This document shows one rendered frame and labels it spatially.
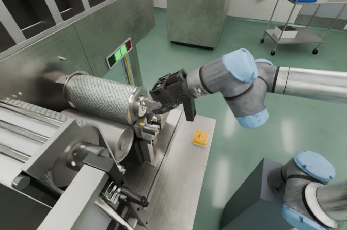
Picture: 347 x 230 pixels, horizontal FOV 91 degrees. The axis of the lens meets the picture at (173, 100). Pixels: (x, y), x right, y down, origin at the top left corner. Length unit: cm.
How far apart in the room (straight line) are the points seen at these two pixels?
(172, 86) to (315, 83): 34
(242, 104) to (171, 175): 54
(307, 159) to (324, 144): 179
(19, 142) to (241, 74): 43
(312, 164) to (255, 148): 138
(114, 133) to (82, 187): 31
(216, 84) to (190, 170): 55
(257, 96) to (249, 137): 176
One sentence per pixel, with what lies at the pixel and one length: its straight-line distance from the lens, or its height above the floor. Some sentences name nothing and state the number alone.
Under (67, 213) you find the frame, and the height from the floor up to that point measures 144.
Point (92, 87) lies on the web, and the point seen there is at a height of 131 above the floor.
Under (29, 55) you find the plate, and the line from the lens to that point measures 72.
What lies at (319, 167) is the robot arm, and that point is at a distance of 79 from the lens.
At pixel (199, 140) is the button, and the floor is 92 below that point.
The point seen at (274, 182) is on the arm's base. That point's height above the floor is 94.
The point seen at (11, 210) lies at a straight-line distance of 92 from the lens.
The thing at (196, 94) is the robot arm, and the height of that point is 141.
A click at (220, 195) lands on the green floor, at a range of 182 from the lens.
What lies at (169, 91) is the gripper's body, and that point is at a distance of 48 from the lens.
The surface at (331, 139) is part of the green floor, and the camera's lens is 268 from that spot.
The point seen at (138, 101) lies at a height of 128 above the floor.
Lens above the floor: 170
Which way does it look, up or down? 46 degrees down
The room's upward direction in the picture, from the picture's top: straight up
